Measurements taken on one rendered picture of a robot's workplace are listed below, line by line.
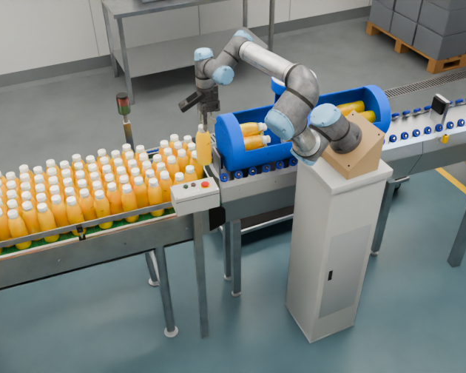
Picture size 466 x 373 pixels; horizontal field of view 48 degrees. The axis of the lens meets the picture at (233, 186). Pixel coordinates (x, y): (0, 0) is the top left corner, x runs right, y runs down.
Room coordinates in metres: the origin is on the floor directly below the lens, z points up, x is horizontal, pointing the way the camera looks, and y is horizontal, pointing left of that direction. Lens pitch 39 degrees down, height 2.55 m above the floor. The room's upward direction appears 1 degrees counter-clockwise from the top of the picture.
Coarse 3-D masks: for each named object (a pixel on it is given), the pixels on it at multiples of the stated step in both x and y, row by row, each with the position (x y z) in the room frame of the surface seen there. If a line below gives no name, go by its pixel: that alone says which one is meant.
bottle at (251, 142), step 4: (248, 136) 2.12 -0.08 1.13; (252, 136) 2.12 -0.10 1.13; (256, 136) 2.12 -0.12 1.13; (260, 136) 2.14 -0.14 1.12; (244, 140) 2.09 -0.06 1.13; (248, 140) 2.09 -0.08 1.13; (252, 140) 2.10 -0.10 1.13; (256, 140) 2.10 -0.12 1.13; (260, 140) 2.11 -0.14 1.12; (248, 144) 2.08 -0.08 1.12; (252, 144) 2.09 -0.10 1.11; (256, 144) 2.09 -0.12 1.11; (260, 144) 2.11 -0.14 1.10; (248, 148) 2.08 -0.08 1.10; (252, 148) 2.09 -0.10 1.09; (256, 148) 2.10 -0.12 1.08
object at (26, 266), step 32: (128, 224) 1.75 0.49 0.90; (160, 224) 1.77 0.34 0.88; (0, 256) 1.56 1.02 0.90; (32, 256) 1.58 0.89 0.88; (64, 256) 1.62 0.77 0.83; (96, 256) 1.67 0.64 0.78; (128, 256) 1.74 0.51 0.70; (160, 256) 1.77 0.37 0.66; (0, 288) 1.55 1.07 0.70; (160, 288) 1.87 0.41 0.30
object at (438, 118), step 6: (438, 96) 2.58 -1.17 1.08; (432, 102) 2.59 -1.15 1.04; (438, 102) 2.55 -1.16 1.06; (444, 102) 2.53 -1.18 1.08; (432, 108) 2.58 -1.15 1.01; (438, 108) 2.54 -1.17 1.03; (444, 108) 2.52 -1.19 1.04; (432, 114) 2.59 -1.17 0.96; (438, 114) 2.55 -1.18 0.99; (444, 114) 2.51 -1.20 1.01; (438, 120) 2.54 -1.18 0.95; (444, 120) 2.52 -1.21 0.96
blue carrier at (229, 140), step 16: (320, 96) 2.37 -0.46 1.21; (336, 96) 2.47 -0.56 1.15; (352, 96) 2.52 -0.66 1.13; (368, 96) 2.48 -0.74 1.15; (384, 96) 2.35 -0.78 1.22; (240, 112) 2.26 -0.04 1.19; (256, 112) 2.31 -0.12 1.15; (384, 112) 2.29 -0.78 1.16; (224, 128) 2.11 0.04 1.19; (384, 128) 2.27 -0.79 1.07; (224, 144) 2.10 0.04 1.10; (240, 144) 2.02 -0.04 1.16; (272, 144) 2.28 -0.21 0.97; (288, 144) 2.09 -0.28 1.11; (224, 160) 2.11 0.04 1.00; (240, 160) 2.00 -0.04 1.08; (256, 160) 2.04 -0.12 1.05; (272, 160) 2.08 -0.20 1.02
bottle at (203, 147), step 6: (198, 132) 1.91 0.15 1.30; (204, 132) 1.91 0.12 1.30; (198, 138) 1.89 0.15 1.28; (204, 138) 1.89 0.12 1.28; (210, 138) 1.91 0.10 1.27; (198, 144) 1.89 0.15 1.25; (204, 144) 1.89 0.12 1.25; (210, 144) 1.91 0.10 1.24; (198, 150) 1.89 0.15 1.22; (204, 150) 1.88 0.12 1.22; (210, 150) 1.90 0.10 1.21; (198, 156) 1.89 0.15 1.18; (204, 156) 1.88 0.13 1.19; (210, 156) 1.90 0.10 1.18; (198, 162) 1.89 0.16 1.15; (204, 162) 1.88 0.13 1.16; (210, 162) 1.90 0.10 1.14
